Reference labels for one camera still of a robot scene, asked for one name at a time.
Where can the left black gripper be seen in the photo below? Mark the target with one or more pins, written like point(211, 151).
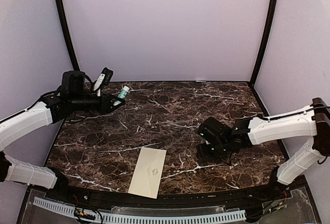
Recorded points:
point(105, 107)

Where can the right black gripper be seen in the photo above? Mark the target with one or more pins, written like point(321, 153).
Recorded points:
point(203, 155)

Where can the green white glue stick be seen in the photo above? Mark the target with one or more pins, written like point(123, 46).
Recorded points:
point(122, 95)

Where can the cream paper envelope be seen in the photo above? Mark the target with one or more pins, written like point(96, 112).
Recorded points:
point(147, 174)

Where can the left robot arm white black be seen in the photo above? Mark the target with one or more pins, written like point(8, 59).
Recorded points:
point(71, 96)

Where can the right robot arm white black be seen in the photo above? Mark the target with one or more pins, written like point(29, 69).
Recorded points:
point(311, 121)

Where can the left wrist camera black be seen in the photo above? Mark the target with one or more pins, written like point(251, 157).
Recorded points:
point(102, 81)

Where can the black front table rail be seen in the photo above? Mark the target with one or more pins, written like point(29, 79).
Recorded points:
point(194, 187)

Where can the small circuit board with wires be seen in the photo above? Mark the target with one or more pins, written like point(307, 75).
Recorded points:
point(81, 215)

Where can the white slotted cable duct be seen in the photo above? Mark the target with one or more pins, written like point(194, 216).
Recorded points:
point(133, 216)

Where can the left black frame post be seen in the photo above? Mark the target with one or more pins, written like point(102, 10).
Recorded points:
point(66, 34)

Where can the black frame post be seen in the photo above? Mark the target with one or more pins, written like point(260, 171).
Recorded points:
point(264, 42)
point(66, 34)

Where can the right black frame post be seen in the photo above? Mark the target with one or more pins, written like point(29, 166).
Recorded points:
point(264, 42)

